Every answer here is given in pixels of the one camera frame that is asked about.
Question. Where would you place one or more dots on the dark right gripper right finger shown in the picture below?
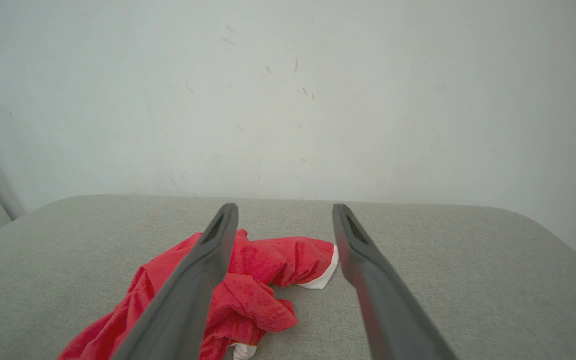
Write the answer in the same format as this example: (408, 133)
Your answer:
(393, 310)

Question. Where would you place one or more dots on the grey fabric sofa seat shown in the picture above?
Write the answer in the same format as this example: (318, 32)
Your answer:
(468, 260)

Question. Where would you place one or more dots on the red white Bulls shorts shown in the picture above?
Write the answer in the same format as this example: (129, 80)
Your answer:
(253, 300)

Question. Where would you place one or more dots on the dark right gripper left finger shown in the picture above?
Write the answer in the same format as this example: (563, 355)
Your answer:
(183, 305)

